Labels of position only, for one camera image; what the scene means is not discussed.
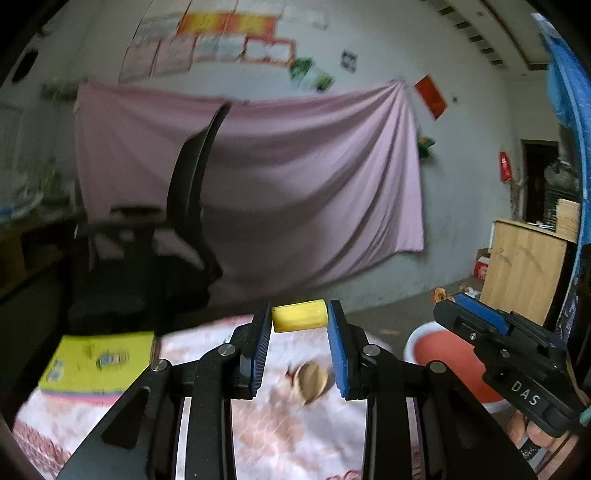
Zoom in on black office chair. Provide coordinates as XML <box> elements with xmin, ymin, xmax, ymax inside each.
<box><xmin>67</xmin><ymin>102</ymin><xmax>232</xmax><ymax>334</ymax></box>

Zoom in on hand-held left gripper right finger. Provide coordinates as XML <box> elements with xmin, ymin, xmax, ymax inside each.
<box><xmin>327</xmin><ymin>300</ymin><xmax>539</xmax><ymax>480</ymax></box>

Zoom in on orange and yellow banner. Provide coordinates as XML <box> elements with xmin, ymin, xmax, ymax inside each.
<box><xmin>178</xmin><ymin>11</ymin><xmax>278</xmax><ymax>36</ymax></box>

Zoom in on green wall pictures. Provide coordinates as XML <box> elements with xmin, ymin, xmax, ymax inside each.
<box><xmin>290</xmin><ymin>58</ymin><xmax>334</xmax><ymax>93</ymax></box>

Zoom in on yellow book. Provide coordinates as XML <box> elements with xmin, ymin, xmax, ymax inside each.
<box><xmin>38</xmin><ymin>331</ymin><xmax>157</xmax><ymax>406</ymax></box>

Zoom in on orange framed certificate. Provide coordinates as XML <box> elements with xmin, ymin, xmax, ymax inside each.
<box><xmin>245</xmin><ymin>37</ymin><xmax>297</xmax><ymax>66</ymax></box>

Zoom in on red basin with white rim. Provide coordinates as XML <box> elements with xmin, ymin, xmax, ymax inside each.
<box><xmin>403</xmin><ymin>322</ymin><xmax>509</xmax><ymax>415</ymax></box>

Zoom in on pink patterned tablecloth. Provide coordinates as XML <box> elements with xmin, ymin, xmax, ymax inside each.
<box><xmin>11</xmin><ymin>316</ymin><xmax>426</xmax><ymax>480</ymax></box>

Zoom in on small wooden board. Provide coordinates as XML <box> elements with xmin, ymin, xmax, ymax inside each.
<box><xmin>554</xmin><ymin>198</ymin><xmax>583</xmax><ymax>243</ymax></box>

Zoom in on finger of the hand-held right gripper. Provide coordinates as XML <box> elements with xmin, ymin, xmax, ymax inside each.
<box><xmin>433</xmin><ymin>299</ymin><xmax>511</xmax><ymax>366</ymax></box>
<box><xmin>455</xmin><ymin>292</ymin><xmax>514</xmax><ymax>337</ymax></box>

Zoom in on white certificate with red frame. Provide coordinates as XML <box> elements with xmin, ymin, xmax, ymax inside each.
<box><xmin>193</xmin><ymin>34</ymin><xmax>246</xmax><ymax>64</ymax></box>

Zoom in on red paper wall sheet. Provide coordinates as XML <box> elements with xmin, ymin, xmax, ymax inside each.
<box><xmin>413</xmin><ymin>75</ymin><xmax>448</xmax><ymax>121</ymax></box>

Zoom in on cluttered desk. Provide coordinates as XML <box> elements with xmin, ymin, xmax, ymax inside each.
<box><xmin>0</xmin><ymin>166</ymin><xmax>89</xmax><ymax>301</ymax></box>

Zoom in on pink hanging cloth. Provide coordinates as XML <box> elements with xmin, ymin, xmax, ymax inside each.
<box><xmin>74</xmin><ymin>79</ymin><xmax>426</xmax><ymax>296</ymax></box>

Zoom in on person's right hand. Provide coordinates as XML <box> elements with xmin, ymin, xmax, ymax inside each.
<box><xmin>505</xmin><ymin>406</ymin><xmax>578</xmax><ymax>462</ymax></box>

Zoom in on dark round wall object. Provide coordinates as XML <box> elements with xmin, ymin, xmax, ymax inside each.
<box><xmin>14</xmin><ymin>51</ymin><xmax>38</xmax><ymax>84</ymax></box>

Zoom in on yellow plastic cylinder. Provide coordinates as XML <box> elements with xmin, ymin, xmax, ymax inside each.
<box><xmin>271</xmin><ymin>299</ymin><xmax>329</xmax><ymax>334</ymax></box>

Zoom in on blue dotted printed cloth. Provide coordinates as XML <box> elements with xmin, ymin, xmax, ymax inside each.
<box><xmin>531</xmin><ymin>14</ymin><xmax>591</xmax><ymax>343</ymax></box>

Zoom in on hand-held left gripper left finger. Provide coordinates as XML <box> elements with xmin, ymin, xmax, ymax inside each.
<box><xmin>55</xmin><ymin>301</ymin><xmax>273</xmax><ymax>480</ymax></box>

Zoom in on pink certificate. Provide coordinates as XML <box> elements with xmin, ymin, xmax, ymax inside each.
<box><xmin>154</xmin><ymin>36</ymin><xmax>195</xmax><ymax>75</ymax></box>
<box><xmin>119</xmin><ymin>37</ymin><xmax>160</xmax><ymax>84</ymax></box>

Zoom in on white wall sheet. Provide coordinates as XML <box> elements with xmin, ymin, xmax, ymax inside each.
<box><xmin>281</xmin><ymin>4</ymin><xmax>331</xmax><ymax>29</ymax></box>

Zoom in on large wooden board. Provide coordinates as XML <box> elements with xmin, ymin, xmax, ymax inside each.
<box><xmin>480</xmin><ymin>219</ymin><xmax>568</xmax><ymax>326</ymax></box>

